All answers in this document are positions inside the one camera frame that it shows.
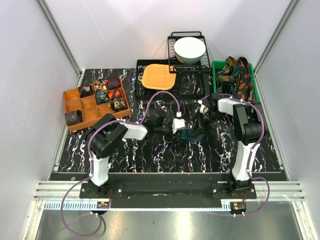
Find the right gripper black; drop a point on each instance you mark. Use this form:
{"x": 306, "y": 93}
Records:
{"x": 200, "y": 119}

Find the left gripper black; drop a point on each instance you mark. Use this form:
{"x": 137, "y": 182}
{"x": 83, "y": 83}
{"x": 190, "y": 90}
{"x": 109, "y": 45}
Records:
{"x": 170, "y": 133}

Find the dark green tie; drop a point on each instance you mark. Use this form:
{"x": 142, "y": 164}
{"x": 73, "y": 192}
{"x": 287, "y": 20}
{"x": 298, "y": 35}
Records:
{"x": 187, "y": 136}

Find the brown blue tie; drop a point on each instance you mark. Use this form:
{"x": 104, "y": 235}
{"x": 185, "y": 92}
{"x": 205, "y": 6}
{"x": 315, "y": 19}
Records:
{"x": 73, "y": 117}

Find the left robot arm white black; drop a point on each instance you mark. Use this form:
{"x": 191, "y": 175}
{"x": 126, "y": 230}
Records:
{"x": 106, "y": 134}

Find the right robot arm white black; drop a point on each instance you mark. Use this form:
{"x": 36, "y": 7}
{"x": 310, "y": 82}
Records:
{"x": 249, "y": 130}

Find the brown teal patterned tie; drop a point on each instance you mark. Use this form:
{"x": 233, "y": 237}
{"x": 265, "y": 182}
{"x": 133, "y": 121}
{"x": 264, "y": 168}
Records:
{"x": 227, "y": 77}

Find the navy tie orange flowers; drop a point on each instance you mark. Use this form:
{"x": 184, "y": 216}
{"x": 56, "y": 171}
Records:
{"x": 244, "y": 87}

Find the green plastic bin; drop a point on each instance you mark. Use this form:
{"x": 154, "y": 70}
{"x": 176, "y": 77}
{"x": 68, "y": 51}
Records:
{"x": 219, "y": 64}

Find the orange woven pot holder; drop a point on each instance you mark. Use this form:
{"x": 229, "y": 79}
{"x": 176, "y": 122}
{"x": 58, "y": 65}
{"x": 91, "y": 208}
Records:
{"x": 158, "y": 77}

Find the rolled beige patterned tie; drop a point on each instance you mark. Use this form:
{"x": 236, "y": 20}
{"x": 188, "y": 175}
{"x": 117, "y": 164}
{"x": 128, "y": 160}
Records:
{"x": 119, "y": 104}

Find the white bowl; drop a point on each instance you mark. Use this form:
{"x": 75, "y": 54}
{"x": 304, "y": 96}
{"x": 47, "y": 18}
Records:
{"x": 189, "y": 50}

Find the rolled navy orange striped tie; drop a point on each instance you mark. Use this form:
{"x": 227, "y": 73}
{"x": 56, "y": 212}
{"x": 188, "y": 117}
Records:
{"x": 116, "y": 93}

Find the rolled maroon striped tie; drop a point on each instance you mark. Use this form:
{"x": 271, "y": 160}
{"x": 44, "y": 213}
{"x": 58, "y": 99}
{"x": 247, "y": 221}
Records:
{"x": 114, "y": 83}

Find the rolled blue paisley tie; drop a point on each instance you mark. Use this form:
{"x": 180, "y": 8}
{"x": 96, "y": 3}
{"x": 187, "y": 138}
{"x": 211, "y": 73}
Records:
{"x": 102, "y": 97}

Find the orange wooden divided box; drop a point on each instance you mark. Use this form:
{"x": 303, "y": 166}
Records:
{"x": 91, "y": 112}

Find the rolled colourful floral tie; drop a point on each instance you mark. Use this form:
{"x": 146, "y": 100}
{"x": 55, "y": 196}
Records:
{"x": 101, "y": 86}

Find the rolled dark floral tie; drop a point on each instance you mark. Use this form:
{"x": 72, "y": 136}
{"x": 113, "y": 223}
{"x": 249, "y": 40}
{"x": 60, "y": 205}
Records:
{"x": 85, "y": 91}

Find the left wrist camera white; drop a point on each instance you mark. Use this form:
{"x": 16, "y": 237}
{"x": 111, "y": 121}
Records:
{"x": 178, "y": 124}

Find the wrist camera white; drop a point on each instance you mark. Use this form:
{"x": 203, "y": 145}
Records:
{"x": 203, "y": 109}
{"x": 178, "y": 124}

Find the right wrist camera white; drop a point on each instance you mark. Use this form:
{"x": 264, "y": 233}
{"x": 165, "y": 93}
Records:
{"x": 203, "y": 109}

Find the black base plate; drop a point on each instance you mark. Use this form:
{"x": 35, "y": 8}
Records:
{"x": 166, "y": 191}

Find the black wire dish rack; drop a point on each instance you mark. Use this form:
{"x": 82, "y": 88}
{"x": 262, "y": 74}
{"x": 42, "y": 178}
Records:
{"x": 175, "y": 66}

